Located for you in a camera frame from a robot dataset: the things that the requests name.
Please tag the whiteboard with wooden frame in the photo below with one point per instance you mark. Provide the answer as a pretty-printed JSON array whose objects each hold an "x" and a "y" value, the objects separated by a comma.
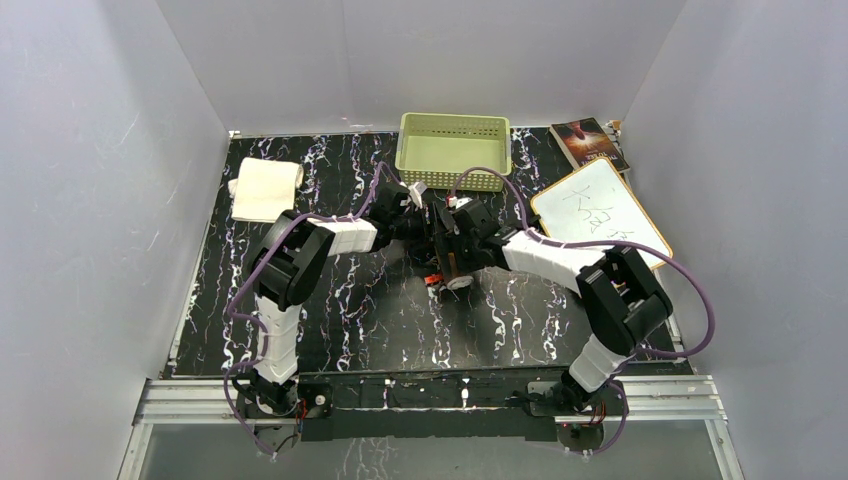
[{"x": 594, "y": 203}]

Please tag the light green plastic basket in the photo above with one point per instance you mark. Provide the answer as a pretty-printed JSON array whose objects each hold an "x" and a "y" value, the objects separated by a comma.
[{"x": 445, "y": 151}]

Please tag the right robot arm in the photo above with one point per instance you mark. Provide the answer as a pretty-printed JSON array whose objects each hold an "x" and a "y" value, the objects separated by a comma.
[{"x": 623, "y": 301}]

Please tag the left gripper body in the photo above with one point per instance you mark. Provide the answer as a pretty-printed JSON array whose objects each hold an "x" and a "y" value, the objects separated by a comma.
[{"x": 412, "y": 228}]

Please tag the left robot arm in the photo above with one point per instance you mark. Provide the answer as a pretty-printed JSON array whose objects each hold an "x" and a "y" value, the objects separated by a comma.
[{"x": 289, "y": 263}]

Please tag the cream white towel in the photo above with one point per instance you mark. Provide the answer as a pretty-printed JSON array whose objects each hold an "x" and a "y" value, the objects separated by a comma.
[{"x": 264, "y": 189}]

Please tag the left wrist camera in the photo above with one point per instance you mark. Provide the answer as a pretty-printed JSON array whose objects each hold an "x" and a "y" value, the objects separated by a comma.
[{"x": 416, "y": 192}]

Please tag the brown and yellow towel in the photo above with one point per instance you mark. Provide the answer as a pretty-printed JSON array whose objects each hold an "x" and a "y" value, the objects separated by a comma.
[{"x": 439, "y": 280}]

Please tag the dark cover book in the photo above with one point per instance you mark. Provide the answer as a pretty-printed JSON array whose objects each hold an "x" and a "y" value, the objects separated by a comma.
[{"x": 585, "y": 140}]

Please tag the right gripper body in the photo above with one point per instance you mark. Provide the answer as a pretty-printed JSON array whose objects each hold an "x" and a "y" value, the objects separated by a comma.
[{"x": 463, "y": 249}]

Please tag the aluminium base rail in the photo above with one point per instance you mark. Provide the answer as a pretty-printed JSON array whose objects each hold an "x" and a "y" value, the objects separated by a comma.
[{"x": 650, "y": 398}]

